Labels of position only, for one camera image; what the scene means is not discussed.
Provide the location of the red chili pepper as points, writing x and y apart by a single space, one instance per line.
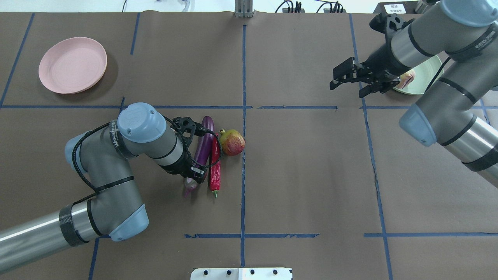
215 169

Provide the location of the purple eggplant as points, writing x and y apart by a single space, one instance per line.
202 154

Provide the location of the green red pomegranate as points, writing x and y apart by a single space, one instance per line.
232 142

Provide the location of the white label sign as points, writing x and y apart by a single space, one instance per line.
395 8

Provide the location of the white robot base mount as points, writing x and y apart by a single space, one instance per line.
258 273

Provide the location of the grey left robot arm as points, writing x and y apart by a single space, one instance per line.
101 159

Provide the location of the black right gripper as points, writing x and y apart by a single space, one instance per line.
379 59

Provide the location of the pink plate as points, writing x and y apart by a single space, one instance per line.
73 65

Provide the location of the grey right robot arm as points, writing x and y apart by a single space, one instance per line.
466 30

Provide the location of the light green plate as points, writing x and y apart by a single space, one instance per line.
425 72

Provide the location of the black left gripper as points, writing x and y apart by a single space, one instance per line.
177 166

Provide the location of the grey metal bracket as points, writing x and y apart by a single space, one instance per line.
244 9

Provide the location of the pink green peach half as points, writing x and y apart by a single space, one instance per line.
406 78

